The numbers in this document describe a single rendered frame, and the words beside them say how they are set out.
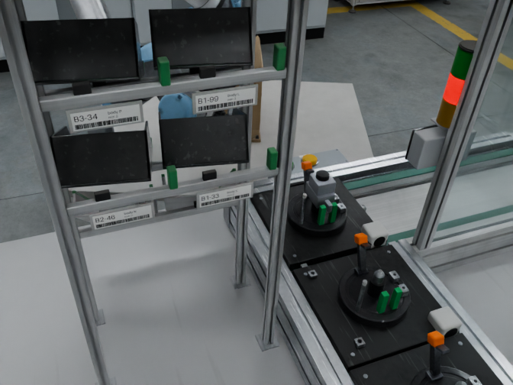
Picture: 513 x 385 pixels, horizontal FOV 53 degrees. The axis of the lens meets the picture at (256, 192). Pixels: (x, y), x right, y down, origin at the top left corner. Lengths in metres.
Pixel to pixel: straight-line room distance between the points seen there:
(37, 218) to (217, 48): 2.19
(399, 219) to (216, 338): 0.55
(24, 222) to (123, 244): 1.52
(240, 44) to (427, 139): 0.47
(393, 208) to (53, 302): 0.84
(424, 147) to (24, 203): 2.25
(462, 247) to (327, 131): 0.65
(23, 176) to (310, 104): 1.78
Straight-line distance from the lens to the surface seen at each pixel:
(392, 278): 1.07
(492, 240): 1.36
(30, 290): 1.26
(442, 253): 1.27
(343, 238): 1.17
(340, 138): 1.70
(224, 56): 0.70
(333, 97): 1.93
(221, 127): 0.78
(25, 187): 3.01
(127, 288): 1.21
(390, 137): 3.41
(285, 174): 0.79
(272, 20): 4.40
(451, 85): 1.01
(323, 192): 1.13
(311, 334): 1.00
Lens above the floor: 1.77
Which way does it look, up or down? 39 degrees down
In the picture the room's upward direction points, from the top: 3 degrees clockwise
